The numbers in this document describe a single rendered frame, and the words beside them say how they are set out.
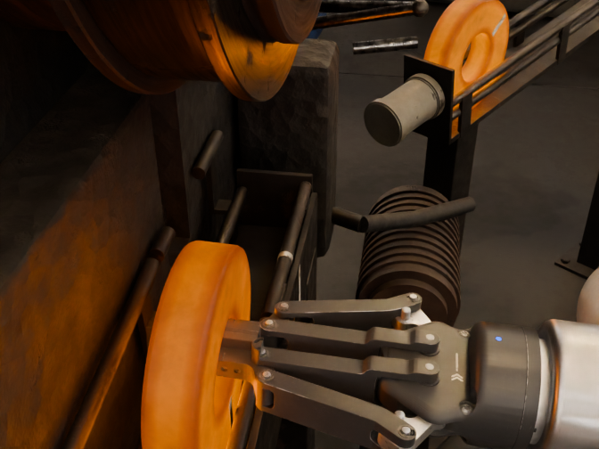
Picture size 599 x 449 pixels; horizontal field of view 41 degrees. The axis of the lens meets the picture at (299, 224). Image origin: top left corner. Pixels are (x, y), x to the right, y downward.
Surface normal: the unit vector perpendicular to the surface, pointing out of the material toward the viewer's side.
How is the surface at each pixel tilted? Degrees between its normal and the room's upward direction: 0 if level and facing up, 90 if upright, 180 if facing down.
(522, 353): 13
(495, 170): 0
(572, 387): 38
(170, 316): 28
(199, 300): 20
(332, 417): 90
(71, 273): 90
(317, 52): 0
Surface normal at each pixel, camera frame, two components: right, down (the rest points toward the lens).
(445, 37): -0.57, -0.12
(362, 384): -0.15, 0.56
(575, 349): 0.03, -0.72
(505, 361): -0.01, -0.51
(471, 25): 0.72, 0.39
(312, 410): -0.38, 0.52
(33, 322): 0.99, 0.08
